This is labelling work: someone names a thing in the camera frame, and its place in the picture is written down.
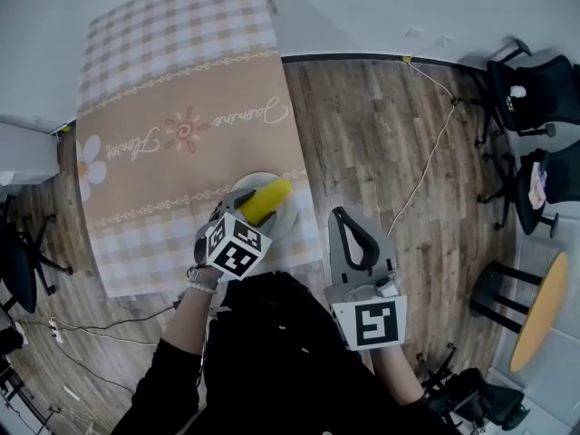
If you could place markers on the yellow corn cob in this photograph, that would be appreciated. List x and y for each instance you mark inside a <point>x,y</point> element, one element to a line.
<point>267,200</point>

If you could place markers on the yellow tape piece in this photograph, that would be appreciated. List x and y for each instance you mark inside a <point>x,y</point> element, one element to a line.
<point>407,59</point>

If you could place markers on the checked beige tablecloth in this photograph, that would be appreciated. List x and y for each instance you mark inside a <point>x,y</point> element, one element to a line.
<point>190,120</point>

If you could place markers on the white round plate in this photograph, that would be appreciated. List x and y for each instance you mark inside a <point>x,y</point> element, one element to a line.
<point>286,218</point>

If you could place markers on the person's black clothing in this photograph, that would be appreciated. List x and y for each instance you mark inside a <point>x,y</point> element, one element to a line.
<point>281,356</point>

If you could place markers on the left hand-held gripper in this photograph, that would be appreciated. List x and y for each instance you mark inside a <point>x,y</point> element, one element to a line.
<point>235,252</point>

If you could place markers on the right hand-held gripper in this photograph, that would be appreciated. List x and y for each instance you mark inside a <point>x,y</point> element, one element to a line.
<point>371,315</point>

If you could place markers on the round yellow table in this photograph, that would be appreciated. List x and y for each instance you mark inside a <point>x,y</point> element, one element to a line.
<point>541,315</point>

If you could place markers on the crumpled cloth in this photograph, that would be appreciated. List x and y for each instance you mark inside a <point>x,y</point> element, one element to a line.
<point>539,184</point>

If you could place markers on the person's left hand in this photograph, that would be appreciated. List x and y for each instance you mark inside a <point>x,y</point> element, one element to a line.
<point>205,234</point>

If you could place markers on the wrist watch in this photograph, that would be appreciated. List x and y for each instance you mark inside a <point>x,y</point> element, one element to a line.
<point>199,273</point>

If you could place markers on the person's right forearm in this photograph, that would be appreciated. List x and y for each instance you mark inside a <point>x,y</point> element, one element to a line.
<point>399,374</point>

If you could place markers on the white cabinet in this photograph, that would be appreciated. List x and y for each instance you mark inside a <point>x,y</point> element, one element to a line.
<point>27,152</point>

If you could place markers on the white power strip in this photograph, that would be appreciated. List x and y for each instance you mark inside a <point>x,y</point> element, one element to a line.
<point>56,330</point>

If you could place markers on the person's left forearm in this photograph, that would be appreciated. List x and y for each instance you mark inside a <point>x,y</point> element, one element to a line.
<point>186,324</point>

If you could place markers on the black stool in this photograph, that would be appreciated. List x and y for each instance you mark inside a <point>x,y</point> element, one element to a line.
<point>494,292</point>

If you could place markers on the black office chair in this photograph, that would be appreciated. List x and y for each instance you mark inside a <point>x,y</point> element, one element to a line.
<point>20,265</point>
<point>528,193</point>
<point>480,401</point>
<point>534,93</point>

